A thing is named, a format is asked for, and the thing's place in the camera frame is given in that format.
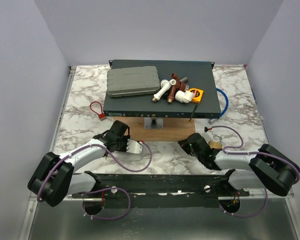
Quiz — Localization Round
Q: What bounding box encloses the wooden base board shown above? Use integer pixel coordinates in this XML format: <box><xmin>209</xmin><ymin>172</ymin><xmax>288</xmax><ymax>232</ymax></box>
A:
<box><xmin>114</xmin><ymin>117</ymin><xmax>196</xmax><ymax>142</ymax></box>

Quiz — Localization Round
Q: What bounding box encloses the blue cable lock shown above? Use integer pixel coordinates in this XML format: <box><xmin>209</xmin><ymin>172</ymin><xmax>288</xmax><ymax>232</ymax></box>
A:
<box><xmin>208</xmin><ymin>88</ymin><xmax>229</xmax><ymax>125</ymax></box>

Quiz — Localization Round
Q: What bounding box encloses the white pvc elbow fitting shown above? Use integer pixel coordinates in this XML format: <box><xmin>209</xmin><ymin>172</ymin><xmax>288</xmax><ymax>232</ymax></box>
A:
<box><xmin>175</xmin><ymin>90</ymin><xmax>195</xmax><ymax>104</ymax></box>

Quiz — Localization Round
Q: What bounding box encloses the grey plastic tool case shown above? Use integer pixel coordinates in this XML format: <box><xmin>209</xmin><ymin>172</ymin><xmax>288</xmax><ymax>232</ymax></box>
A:
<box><xmin>106</xmin><ymin>66</ymin><xmax>161</xmax><ymax>98</ymax></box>

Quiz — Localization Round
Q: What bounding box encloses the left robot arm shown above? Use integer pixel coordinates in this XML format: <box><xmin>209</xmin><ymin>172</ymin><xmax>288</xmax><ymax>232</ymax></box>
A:
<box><xmin>27</xmin><ymin>120</ymin><xmax>130</xmax><ymax>207</ymax></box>

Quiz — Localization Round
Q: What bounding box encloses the yellow tape measure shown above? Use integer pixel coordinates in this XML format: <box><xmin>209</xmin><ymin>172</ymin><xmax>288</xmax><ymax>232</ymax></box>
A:
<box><xmin>189</xmin><ymin>88</ymin><xmax>205</xmax><ymax>104</ymax></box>

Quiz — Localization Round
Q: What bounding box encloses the metal bracket with lock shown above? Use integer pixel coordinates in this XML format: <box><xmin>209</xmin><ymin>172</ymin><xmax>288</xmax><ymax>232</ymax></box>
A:
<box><xmin>144</xmin><ymin>117</ymin><xmax>164</xmax><ymax>130</ymax></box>

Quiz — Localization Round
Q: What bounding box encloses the white pvc pipe fitting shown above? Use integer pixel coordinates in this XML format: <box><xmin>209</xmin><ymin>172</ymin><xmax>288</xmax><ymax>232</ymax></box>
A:
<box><xmin>152</xmin><ymin>79</ymin><xmax>177</xmax><ymax>102</ymax></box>

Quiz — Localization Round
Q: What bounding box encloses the red cable padlock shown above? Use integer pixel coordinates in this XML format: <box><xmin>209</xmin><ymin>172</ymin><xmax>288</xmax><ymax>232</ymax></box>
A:
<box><xmin>89</xmin><ymin>101</ymin><xmax>107</xmax><ymax>121</ymax></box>

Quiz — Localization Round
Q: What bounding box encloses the dark grey pipe piece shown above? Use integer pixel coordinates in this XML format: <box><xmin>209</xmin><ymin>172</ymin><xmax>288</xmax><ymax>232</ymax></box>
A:
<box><xmin>179</xmin><ymin>76</ymin><xmax>189</xmax><ymax>84</ymax></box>

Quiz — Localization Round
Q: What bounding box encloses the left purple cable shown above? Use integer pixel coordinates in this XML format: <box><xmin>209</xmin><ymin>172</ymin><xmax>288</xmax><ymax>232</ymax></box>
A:
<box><xmin>36</xmin><ymin>141</ymin><xmax>153</xmax><ymax>221</ymax></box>

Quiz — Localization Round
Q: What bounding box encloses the black mounting base plate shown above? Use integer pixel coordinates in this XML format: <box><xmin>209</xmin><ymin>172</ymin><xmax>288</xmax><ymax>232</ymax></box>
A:
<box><xmin>72</xmin><ymin>170</ymin><xmax>249</xmax><ymax>209</ymax></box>

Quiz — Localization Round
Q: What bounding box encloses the brass padlock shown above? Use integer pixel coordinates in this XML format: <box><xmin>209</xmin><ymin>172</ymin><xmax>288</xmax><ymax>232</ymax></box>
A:
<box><xmin>208</xmin><ymin>134</ymin><xmax>223</xmax><ymax>150</ymax></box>

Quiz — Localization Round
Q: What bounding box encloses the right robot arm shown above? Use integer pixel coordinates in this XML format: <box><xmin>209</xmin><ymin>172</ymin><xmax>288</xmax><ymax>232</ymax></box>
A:
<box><xmin>178</xmin><ymin>133</ymin><xmax>300</xmax><ymax>197</ymax></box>

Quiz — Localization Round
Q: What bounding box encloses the brown pipe fitting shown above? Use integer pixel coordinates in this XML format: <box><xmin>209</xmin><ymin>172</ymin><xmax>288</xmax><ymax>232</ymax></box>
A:
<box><xmin>167</xmin><ymin>73</ymin><xmax>186</xmax><ymax>103</ymax></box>

